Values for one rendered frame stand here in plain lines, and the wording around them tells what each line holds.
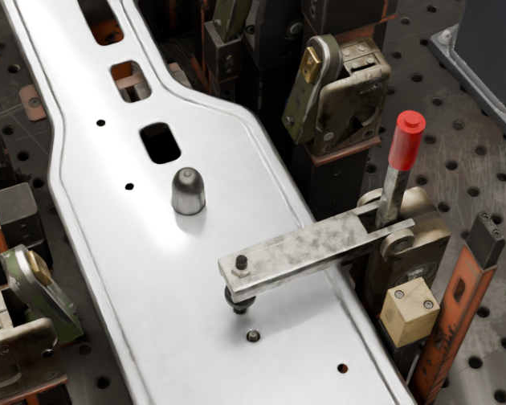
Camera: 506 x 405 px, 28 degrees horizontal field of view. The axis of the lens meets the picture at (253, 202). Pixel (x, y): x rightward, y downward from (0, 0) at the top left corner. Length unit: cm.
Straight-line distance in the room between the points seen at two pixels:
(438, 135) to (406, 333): 59
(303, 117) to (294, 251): 19
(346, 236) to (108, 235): 23
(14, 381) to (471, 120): 78
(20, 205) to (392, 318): 38
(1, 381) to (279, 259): 28
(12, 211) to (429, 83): 71
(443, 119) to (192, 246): 59
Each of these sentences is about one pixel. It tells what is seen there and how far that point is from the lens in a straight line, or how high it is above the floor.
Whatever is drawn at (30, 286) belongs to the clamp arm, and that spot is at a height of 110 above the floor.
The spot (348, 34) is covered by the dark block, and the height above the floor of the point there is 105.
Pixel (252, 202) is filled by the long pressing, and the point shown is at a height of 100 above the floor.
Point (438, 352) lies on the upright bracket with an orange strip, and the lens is 93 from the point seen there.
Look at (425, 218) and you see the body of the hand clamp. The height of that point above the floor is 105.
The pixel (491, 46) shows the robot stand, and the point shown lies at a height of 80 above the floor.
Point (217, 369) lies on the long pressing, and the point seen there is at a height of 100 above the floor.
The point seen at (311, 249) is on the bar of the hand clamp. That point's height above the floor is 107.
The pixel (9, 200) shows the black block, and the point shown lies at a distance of 101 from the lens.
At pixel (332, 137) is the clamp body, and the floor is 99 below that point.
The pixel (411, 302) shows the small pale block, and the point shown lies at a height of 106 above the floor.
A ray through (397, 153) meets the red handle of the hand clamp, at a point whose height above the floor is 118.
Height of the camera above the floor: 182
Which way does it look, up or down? 57 degrees down
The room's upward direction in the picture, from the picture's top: 3 degrees clockwise
